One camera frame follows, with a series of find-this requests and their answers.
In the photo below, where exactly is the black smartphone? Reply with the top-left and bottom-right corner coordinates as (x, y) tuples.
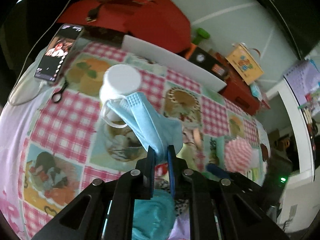
(34, 24), (84, 84)

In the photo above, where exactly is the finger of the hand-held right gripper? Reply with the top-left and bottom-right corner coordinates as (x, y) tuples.
(206, 164), (229, 179)

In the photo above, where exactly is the white board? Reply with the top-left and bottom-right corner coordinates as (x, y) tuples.
(122, 34), (227, 93)

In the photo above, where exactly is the blue face mask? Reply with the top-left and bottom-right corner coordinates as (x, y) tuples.
(101, 92), (183, 164)

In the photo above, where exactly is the pink checkered printed tablecloth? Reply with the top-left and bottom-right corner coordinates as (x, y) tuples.
(21, 41), (272, 240)

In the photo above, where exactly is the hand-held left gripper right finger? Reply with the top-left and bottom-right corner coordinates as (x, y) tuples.
(167, 145), (290, 240)

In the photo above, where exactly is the black box with orange side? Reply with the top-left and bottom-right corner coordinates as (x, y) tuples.
(185, 42), (230, 80)

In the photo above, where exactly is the red carton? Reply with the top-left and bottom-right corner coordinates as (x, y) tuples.
(220, 76), (270, 115)

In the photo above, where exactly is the dark floral box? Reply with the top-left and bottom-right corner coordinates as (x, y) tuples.
(81, 26), (125, 47)

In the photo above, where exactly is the white cabinet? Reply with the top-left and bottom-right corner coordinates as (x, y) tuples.
(277, 77), (316, 232)

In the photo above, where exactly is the leopard print cloth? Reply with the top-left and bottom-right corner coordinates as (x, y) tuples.
(154, 177), (190, 220)

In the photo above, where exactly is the light blue packet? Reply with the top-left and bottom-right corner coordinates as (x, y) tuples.
(250, 82), (262, 98)

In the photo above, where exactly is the green plastic object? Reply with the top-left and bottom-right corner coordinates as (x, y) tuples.
(192, 27), (211, 46)

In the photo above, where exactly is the large red box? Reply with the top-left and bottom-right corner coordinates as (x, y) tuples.
(56, 0), (192, 54)

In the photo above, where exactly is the white plastic bottle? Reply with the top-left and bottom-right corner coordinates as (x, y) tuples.
(99, 64), (141, 129)

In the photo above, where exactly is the teal cloth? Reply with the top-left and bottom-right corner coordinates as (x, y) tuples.
(132, 189), (175, 240)

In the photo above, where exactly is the lavender cloth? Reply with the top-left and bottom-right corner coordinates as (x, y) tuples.
(0, 60), (53, 233)

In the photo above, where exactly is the yellow printed gift box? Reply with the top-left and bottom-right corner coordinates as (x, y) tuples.
(225, 42), (265, 85)

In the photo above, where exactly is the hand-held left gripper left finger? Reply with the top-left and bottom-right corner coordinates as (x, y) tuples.
(32, 145), (157, 240)

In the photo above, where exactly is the black cable with plug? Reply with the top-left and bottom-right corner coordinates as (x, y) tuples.
(86, 0), (113, 22)

